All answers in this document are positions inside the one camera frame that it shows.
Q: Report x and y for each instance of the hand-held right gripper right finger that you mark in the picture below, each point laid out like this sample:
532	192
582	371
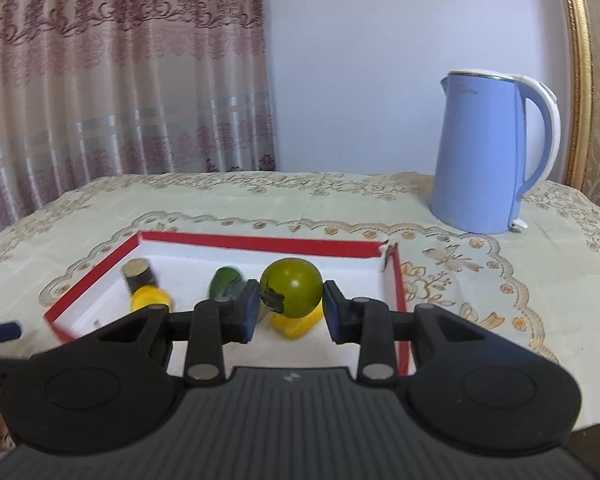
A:
332	310

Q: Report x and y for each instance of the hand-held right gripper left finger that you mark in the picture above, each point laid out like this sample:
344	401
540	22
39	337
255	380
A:
250	305

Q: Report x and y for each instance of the small dark green cucumber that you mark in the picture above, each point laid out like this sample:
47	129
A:
225	280

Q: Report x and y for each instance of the large yellow pepper piece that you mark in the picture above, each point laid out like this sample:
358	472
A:
300	327

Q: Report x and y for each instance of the green tomato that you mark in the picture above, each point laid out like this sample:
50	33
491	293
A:
292	285

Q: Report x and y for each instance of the red cardboard box tray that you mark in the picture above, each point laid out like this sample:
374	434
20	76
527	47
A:
190	275

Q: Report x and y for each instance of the small yellow pepper piece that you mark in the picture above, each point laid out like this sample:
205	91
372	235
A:
152	300

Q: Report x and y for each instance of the small dark cut vegetable stub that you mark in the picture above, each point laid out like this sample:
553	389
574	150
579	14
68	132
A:
141	275

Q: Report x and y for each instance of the blue electric kettle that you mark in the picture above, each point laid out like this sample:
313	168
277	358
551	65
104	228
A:
474	160

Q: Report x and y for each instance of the pink floral curtain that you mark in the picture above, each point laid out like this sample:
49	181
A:
105	85

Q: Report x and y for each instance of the dark brown furniture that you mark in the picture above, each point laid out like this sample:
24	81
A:
599	450

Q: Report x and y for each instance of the gold ornate frame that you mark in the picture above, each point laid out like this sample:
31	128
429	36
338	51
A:
582	85

